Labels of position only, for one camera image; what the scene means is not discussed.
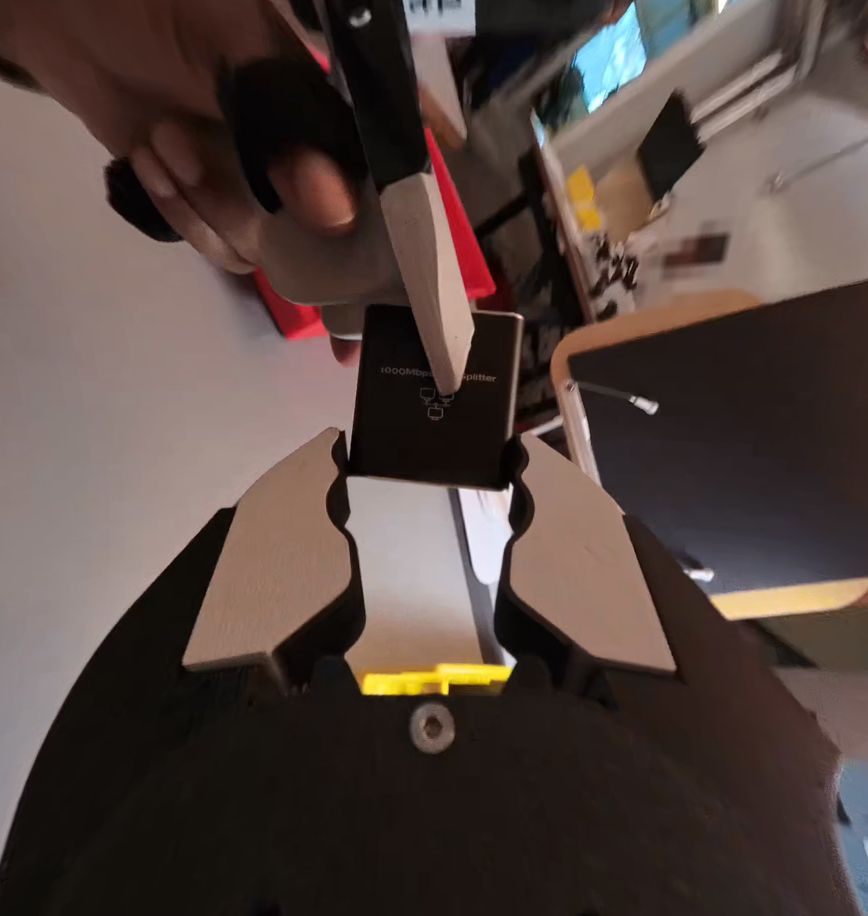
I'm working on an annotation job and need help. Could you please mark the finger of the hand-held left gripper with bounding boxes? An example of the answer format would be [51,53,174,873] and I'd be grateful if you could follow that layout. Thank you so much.
[380,169,476,396]

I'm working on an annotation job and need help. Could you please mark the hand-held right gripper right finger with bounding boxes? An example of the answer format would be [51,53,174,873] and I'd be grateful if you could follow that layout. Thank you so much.
[494,433,679,678]

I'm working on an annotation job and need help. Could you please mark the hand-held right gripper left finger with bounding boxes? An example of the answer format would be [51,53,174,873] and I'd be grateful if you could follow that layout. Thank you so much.
[182,427,368,675]

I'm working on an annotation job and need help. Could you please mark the red plastic bin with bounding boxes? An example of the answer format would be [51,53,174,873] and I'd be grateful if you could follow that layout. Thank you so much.
[251,129,498,341]

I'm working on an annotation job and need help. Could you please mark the black ethernet splitter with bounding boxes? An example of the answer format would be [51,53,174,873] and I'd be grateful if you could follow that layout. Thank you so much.
[348,304,524,491]

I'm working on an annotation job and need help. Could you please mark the yellow plastic bin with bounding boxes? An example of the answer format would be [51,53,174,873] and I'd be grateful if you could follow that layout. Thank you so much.
[362,662,514,697]
[564,165,603,231]

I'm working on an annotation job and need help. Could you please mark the person's left hand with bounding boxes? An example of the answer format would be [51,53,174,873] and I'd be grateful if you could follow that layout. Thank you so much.
[0,0,360,276]

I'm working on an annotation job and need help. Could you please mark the black backdrop board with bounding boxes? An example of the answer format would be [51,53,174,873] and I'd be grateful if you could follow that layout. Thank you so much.
[552,275,868,620]

